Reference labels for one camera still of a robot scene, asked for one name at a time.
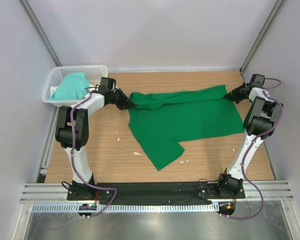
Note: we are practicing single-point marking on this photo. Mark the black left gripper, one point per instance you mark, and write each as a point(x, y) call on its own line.
point(125, 103)

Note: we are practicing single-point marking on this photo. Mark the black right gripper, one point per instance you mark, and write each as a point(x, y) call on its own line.
point(233, 95)

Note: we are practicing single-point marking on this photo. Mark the green t shirt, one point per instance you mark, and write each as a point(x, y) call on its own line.
point(161, 121)

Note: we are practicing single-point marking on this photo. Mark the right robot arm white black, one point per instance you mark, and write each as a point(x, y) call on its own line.
point(263, 117)

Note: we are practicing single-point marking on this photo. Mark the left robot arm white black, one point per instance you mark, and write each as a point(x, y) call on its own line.
point(72, 132)

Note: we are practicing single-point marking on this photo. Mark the teal t shirt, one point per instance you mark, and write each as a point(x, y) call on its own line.
point(72, 87)

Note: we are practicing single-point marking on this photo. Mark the white plastic basket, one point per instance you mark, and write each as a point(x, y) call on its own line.
point(93, 73)

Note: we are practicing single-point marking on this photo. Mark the white t shirt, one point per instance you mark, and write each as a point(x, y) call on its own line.
point(53, 89)

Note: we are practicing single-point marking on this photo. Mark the aluminium frame rail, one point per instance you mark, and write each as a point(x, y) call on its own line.
point(57, 192)

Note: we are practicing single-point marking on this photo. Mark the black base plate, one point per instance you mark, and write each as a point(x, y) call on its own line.
point(154, 193)

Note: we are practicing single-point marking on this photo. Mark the white slotted cable duct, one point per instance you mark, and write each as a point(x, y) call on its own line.
point(91, 208)

